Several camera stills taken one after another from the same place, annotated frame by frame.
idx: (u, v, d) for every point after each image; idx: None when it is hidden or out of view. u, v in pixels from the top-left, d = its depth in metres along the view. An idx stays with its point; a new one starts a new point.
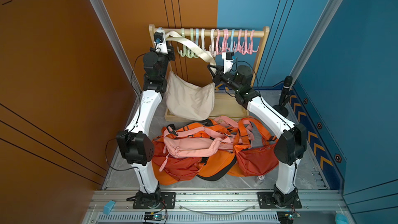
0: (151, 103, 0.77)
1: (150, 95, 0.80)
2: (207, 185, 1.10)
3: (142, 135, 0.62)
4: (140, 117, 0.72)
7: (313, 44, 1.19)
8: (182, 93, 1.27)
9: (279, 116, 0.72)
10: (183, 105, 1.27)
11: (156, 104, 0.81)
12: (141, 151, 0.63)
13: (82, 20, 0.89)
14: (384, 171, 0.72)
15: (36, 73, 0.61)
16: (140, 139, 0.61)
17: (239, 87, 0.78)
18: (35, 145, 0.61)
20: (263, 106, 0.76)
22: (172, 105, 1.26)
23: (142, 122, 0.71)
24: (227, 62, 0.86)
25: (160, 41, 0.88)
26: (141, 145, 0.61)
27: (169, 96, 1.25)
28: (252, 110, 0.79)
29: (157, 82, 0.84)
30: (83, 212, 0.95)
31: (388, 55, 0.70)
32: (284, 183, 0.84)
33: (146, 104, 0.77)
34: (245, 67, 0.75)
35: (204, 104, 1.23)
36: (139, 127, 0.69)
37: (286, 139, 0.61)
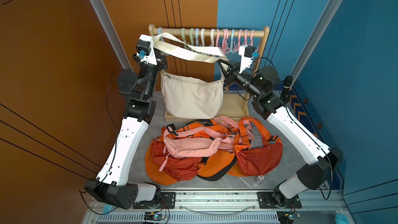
0: (131, 138, 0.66)
1: (130, 125, 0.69)
2: (207, 185, 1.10)
3: (116, 187, 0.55)
4: (115, 160, 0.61)
7: (312, 46, 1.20)
8: (182, 94, 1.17)
9: (311, 137, 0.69)
10: (186, 108, 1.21)
11: (138, 136, 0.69)
12: (119, 201, 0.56)
13: (82, 20, 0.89)
14: (384, 171, 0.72)
15: (35, 73, 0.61)
16: (113, 194, 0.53)
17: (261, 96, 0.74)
18: (36, 145, 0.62)
20: (289, 121, 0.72)
22: (175, 109, 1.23)
23: (118, 166, 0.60)
24: (244, 59, 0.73)
25: (146, 54, 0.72)
26: (119, 194, 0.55)
27: (169, 100, 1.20)
28: (274, 122, 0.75)
29: (141, 105, 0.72)
30: (83, 212, 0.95)
31: (388, 55, 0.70)
32: (292, 192, 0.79)
33: (126, 141, 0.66)
34: (270, 71, 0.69)
35: (211, 102, 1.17)
36: (113, 177, 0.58)
37: (322, 168, 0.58)
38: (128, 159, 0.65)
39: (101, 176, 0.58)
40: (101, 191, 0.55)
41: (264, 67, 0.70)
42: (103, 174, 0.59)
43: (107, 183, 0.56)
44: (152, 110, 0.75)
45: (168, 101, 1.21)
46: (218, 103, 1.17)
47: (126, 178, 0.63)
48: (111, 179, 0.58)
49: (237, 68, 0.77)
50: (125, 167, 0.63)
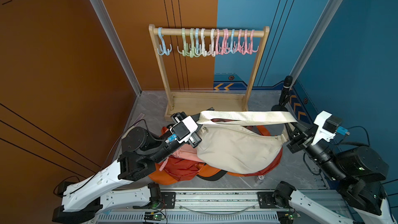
0: (100, 186, 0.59)
1: (111, 172, 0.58)
2: (207, 185, 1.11)
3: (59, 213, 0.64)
4: (77, 191, 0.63)
7: (311, 47, 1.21)
8: (220, 145, 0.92)
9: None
10: (223, 159, 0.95)
11: (111, 186, 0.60)
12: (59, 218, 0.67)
13: (83, 21, 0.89)
14: None
15: (36, 73, 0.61)
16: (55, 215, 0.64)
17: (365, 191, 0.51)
18: (36, 145, 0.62)
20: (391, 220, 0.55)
22: (207, 158, 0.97)
23: (75, 198, 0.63)
24: (321, 132, 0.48)
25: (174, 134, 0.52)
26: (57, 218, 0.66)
27: (202, 149, 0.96)
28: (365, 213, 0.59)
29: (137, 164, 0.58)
30: None
31: (389, 54, 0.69)
32: (307, 212, 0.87)
33: (96, 184, 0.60)
34: (375, 160, 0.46)
35: (260, 159, 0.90)
36: (67, 201, 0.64)
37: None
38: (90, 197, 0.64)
39: (67, 190, 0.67)
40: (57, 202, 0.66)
41: (363, 152, 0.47)
42: (67, 192, 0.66)
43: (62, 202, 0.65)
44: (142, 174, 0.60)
45: (199, 149, 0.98)
46: (268, 162, 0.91)
47: (81, 206, 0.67)
48: (65, 201, 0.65)
49: (309, 137, 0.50)
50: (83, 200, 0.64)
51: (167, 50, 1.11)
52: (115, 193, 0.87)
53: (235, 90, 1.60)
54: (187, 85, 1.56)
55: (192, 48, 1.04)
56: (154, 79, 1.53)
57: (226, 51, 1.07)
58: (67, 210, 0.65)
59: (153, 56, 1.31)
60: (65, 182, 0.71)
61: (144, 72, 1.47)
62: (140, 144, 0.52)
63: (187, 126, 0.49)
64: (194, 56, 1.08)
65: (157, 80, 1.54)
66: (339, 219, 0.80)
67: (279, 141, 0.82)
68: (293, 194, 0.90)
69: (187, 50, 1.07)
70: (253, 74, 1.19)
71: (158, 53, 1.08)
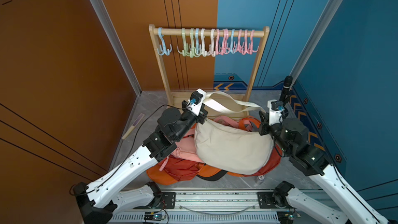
0: (134, 169, 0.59)
1: (143, 153, 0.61)
2: (207, 185, 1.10)
3: (89, 208, 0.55)
4: (109, 181, 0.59)
7: (311, 47, 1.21)
8: (217, 142, 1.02)
9: (366, 206, 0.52)
10: (223, 157, 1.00)
11: (144, 168, 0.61)
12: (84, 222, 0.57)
13: (83, 21, 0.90)
14: (383, 171, 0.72)
15: (36, 74, 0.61)
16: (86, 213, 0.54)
17: (296, 151, 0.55)
18: (36, 145, 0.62)
20: (340, 185, 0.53)
22: (207, 157, 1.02)
23: (106, 188, 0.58)
24: (273, 111, 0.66)
25: (195, 102, 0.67)
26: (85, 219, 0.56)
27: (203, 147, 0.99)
28: (319, 183, 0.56)
29: (164, 143, 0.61)
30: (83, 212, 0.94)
31: (389, 54, 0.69)
32: (302, 209, 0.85)
33: (128, 169, 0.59)
34: (297, 122, 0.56)
35: (257, 154, 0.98)
36: (95, 196, 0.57)
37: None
38: (122, 185, 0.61)
39: (90, 186, 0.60)
40: (80, 202, 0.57)
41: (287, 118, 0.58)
42: (92, 187, 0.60)
43: (88, 198, 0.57)
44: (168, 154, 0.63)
45: (199, 147, 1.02)
46: (264, 157, 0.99)
47: (107, 201, 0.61)
48: (93, 196, 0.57)
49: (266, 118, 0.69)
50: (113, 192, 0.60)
51: (167, 50, 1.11)
52: (123, 194, 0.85)
53: (235, 90, 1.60)
54: (187, 85, 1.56)
55: (192, 48, 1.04)
56: (154, 79, 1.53)
57: (226, 51, 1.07)
58: (98, 205, 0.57)
59: (153, 56, 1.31)
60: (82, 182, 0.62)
61: (144, 72, 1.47)
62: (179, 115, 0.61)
63: (202, 93, 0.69)
64: (194, 56, 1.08)
65: (157, 80, 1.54)
66: (332, 211, 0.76)
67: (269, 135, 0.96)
68: (292, 191, 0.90)
69: (187, 51, 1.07)
70: (253, 74, 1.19)
71: (158, 53, 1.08)
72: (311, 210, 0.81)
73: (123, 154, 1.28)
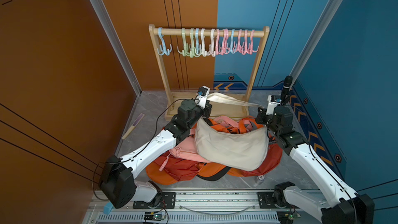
0: (161, 145, 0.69)
1: (166, 135, 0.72)
2: (207, 185, 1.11)
3: (128, 172, 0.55)
4: (141, 153, 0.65)
7: (311, 47, 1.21)
8: (217, 139, 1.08)
9: (335, 177, 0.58)
10: (223, 152, 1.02)
11: (165, 149, 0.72)
12: (115, 192, 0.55)
13: (83, 21, 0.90)
14: (383, 171, 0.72)
15: (35, 74, 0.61)
16: (124, 177, 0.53)
17: (279, 129, 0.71)
18: (36, 145, 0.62)
20: (311, 158, 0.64)
22: (208, 154, 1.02)
23: (140, 158, 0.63)
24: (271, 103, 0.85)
25: (202, 95, 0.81)
26: (118, 187, 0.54)
27: (203, 142, 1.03)
28: (296, 158, 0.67)
29: (182, 127, 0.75)
30: (83, 212, 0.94)
31: (389, 54, 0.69)
32: (298, 204, 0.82)
33: (156, 145, 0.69)
34: (286, 109, 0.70)
35: (256, 148, 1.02)
36: (132, 164, 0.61)
37: (345, 213, 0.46)
38: (148, 160, 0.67)
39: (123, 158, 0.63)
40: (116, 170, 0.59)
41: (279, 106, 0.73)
42: (126, 158, 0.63)
43: (124, 166, 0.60)
44: (185, 137, 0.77)
45: (199, 145, 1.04)
46: (263, 152, 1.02)
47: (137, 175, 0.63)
48: (129, 165, 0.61)
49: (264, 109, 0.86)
50: (143, 164, 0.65)
51: (167, 50, 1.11)
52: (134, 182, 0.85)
53: (235, 90, 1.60)
54: (187, 85, 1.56)
55: (192, 48, 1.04)
56: (154, 79, 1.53)
57: (226, 51, 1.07)
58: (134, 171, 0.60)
59: (153, 55, 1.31)
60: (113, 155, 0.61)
61: (144, 72, 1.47)
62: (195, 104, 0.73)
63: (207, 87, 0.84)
64: (194, 56, 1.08)
65: (157, 80, 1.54)
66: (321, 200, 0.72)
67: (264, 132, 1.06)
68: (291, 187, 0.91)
69: (187, 51, 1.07)
70: (253, 74, 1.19)
71: (158, 53, 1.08)
72: (301, 200, 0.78)
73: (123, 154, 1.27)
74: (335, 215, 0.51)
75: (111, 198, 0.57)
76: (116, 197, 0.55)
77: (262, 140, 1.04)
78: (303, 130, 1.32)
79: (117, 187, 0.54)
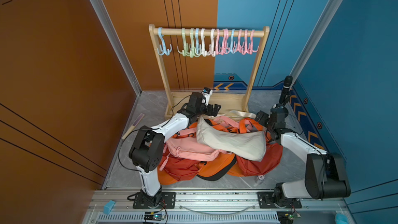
0: (180, 121, 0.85)
1: (181, 116, 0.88)
2: (207, 185, 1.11)
3: (161, 136, 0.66)
4: (167, 124, 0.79)
7: (311, 47, 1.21)
8: (219, 134, 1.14)
9: (310, 144, 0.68)
10: (226, 140, 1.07)
11: (181, 126, 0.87)
12: (150, 152, 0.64)
13: (83, 20, 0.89)
14: (383, 171, 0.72)
15: (35, 74, 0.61)
16: (157, 139, 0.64)
17: (273, 124, 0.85)
18: (35, 145, 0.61)
20: (294, 136, 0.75)
22: (212, 141, 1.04)
23: (167, 128, 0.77)
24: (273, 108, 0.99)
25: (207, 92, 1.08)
26: (155, 146, 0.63)
27: (209, 131, 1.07)
28: (285, 142, 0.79)
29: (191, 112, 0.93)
30: (83, 212, 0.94)
31: (389, 55, 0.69)
32: (293, 193, 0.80)
33: (177, 120, 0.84)
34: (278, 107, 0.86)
35: (256, 141, 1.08)
36: (162, 130, 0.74)
37: (313, 160, 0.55)
38: (171, 132, 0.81)
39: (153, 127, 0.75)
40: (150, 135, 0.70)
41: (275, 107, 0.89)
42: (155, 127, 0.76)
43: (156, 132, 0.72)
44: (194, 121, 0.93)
45: (204, 134, 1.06)
46: (263, 145, 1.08)
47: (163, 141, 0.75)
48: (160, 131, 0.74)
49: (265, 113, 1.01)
50: (168, 134, 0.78)
51: (167, 50, 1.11)
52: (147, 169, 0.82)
53: (235, 90, 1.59)
54: (187, 85, 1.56)
55: (192, 48, 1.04)
56: (154, 79, 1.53)
57: (226, 51, 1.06)
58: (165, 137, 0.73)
59: (153, 55, 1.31)
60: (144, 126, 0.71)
61: (144, 72, 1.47)
62: (202, 95, 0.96)
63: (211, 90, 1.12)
64: (194, 56, 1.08)
65: (157, 80, 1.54)
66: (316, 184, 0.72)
67: (262, 132, 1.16)
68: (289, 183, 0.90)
69: (187, 51, 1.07)
70: (253, 74, 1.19)
71: (158, 53, 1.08)
72: (295, 184, 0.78)
73: (123, 154, 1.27)
74: (309, 170, 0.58)
75: (143, 162, 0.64)
76: (151, 158, 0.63)
77: (261, 137, 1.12)
78: (303, 131, 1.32)
79: (152, 148, 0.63)
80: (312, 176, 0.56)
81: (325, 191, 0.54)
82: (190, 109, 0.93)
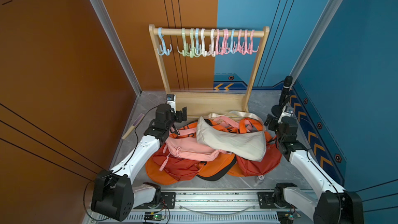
0: (146, 148, 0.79)
1: (148, 139, 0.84)
2: (207, 185, 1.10)
3: (124, 179, 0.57)
4: (131, 160, 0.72)
7: (311, 47, 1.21)
8: (219, 134, 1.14)
9: (326, 176, 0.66)
10: (226, 140, 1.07)
11: (150, 152, 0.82)
12: (116, 202, 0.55)
13: (83, 20, 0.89)
14: (383, 172, 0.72)
15: (34, 74, 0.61)
16: (121, 185, 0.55)
17: (283, 136, 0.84)
18: (36, 145, 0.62)
20: (306, 159, 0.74)
22: (212, 141, 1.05)
23: (131, 165, 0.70)
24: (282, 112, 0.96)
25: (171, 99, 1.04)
26: (119, 194, 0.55)
27: (209, 131, 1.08)
28: (295, 162, 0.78)
29: (160, 129, 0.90)
30: (83, 213, 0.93)
31: (389, 55, 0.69)
32: (295, 203, 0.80)
33: (142, 150, 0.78)
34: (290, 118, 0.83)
35: (256, 140, 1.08)
36: (125, 171, 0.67)
37: (328, 201, 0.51)
38: (139, 165, 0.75)
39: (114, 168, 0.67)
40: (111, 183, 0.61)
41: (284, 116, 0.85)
42: (117, 167, 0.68)
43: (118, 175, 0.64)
44: (166, 137, 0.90)
45: (204, 134, 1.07)
46: (263, 145, 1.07)
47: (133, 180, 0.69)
48: (124, 172, 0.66)
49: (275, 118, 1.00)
50: (136, 169, 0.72)
51: (167, 50, 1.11)
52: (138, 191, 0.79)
53: (235, 90, 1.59)
54: (187, 85, 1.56)
55: (192, 48, 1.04)
56: (154, 79, 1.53)
57: (226, 51, 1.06)
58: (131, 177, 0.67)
59: (153, 55, 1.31)
60: (103, 171, 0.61)
61: (144, 72, 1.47)
62: (169, 106, 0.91)
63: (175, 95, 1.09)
64: (194, 56, 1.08)
65: (157, 80, 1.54)
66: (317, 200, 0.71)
67: (263, 132, 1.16)
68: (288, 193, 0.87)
69: (187, 51, 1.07)
70: (253, 74, 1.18)
71: (158, 53, 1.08)
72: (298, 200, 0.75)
73: (123, 154, 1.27)
74: (322, 209, 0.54)
75: (113, 213, 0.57)
76: (119, 208, 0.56)
77: (260, 136, 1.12)
78: (303, 131, 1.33)
79: (117, 196, 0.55)
80: (326, 218, 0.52)
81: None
82: (160, 125, 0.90)
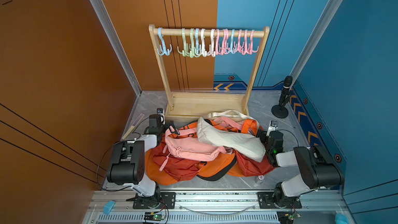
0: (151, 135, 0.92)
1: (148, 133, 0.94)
2: (207, 185, 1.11)
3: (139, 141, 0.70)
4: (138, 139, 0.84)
7: (311, 47, 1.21)
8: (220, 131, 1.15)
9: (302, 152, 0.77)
10: (228, 136, 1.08)
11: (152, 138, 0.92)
12: (133, 159, 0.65)
13: (83, 21, 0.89)
14: (383, 172, 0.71)
15: (34, 74, 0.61)
16: (138, 144, 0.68)
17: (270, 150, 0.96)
18: (35, 145, 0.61)
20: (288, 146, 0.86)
22: (214, 136, 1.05)
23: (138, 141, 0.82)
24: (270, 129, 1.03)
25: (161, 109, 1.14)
26: (137, 151, 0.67)
27: (210, 128, 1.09)
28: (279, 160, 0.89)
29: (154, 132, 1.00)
30: (83, 212, 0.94)
31: (389, 55, 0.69)
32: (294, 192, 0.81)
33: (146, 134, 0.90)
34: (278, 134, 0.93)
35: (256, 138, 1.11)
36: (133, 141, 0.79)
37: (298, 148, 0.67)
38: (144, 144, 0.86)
39: None
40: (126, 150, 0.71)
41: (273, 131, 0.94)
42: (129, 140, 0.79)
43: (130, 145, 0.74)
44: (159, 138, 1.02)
45: (206, 130, 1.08)
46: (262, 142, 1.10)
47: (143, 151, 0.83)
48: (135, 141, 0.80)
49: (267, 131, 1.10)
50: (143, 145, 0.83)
51: (167, 50, 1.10)
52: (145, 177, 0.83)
53: (234, 90, 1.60)
54: (187, 85, 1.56)
55: (192, 48, 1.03)
56: (154, 79, 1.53)
57: (226, 51, 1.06)
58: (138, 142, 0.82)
59: (153, 55, 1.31)
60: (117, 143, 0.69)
61: (144, 72, 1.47)
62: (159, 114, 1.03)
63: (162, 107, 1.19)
64: (194, 56, 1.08)
65: (157, 80, 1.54)
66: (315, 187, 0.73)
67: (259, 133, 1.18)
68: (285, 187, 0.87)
69: (187, 51, 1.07)
70: (253, 74, 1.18)
71: (158, 53, 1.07)
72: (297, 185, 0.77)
73: None
74: (300, 162, 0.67)
75: (129, 174, 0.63)
76: (136, 166, 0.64)
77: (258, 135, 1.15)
78: (303, 131, 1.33)
79: (136, 153, 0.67)
80: (303, 165, 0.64)
81: (318, 173, 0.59)
82: (153, 130, 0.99)
